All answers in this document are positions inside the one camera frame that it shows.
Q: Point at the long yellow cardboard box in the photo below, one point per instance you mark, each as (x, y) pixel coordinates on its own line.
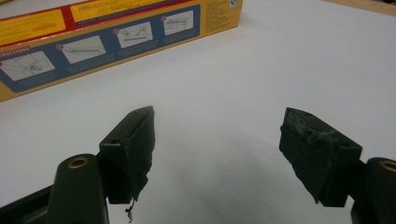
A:
(102, 40)

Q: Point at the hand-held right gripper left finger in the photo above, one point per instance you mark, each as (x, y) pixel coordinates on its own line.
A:
(130, 155)

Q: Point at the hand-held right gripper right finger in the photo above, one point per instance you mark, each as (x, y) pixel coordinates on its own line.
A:
(320, 155)

